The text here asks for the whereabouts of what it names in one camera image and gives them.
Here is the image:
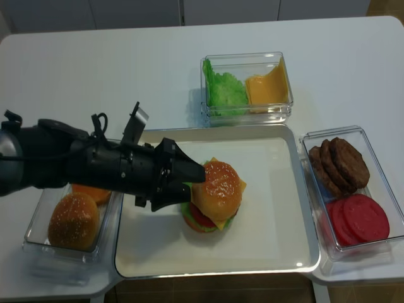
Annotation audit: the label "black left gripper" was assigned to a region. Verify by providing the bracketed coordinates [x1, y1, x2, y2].
[68, 138, 205, 211]

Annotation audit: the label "sesame bun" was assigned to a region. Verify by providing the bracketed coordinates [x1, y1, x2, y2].
[47, 193, 99, 251]
[191, 161, 244, 222]

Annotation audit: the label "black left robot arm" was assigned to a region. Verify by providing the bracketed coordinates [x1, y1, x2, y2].
[1, 106, 205, 211]

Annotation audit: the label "lettuce leaf on burger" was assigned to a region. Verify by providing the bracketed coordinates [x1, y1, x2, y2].
[181, 181, 243, 230]

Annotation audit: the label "cheese slice on burger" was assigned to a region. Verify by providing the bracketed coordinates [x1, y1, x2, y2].
[201, 156, 248, 230]

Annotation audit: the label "green lettuce leaves in container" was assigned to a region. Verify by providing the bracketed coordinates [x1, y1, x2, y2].
[203, 59, 248, 117]

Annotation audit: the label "clear lettuce and cheese container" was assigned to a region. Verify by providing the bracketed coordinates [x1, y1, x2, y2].
[200, 52, 294, 127]

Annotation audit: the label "stack of cheese slices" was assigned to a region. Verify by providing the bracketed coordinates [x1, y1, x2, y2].
[245, 58, 288, 113]

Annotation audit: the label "tomato slice on burger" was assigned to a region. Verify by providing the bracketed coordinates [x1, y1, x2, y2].
[189, 203, 217, 228]

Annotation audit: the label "bottom bun of burger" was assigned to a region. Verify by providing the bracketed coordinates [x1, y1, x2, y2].
[183, 215, 218, 233]

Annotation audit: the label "orange bun bottom half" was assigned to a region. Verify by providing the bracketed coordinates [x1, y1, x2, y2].
[71, 184, 111, 206]

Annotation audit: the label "white metal tray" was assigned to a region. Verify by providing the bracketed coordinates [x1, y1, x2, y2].
[115, 124, 319, 278]

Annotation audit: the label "clear bun container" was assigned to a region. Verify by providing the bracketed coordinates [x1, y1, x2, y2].
[21, 182, 124, 278]

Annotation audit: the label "back brown burger patty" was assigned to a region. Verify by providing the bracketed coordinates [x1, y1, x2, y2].
[309, 146, 343, 198]

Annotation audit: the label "brown burger patty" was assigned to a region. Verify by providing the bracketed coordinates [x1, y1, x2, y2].
[320, 140, 357, 194]
[309, 146, 343, 198]
[330, 137, 370, 189]

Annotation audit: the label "back red tomato slice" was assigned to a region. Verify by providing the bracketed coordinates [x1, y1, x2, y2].
[324, 201, 347, 246]

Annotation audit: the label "red tomato slice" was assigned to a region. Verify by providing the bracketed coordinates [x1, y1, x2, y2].
[324, 201, 347, 246]
[343, 194, 390, 242]
[331, 199, 360, 247]

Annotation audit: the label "middle brown burger patty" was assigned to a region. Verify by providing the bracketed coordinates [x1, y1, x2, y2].
[320, 140, 357, 194]

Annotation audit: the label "middle red tomato slice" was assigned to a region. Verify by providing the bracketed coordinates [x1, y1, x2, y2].
[331, 199, 360, 247]

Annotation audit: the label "front brown burger patty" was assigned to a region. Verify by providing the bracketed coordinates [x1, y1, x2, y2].
[330, 137, 370, 189]

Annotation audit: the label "clear patty and tomato container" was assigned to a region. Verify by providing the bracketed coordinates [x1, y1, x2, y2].
[300, 126, 403, 281]

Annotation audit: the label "front red tomato slice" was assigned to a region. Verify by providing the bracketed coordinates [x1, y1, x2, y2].
[343, 194, 390, 242]

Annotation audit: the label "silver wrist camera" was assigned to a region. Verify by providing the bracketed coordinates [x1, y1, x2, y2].
[121, 102, 149, 145]

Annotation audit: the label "black camera cable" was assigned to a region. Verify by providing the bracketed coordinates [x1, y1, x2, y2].
[90, 112, 109, 140]

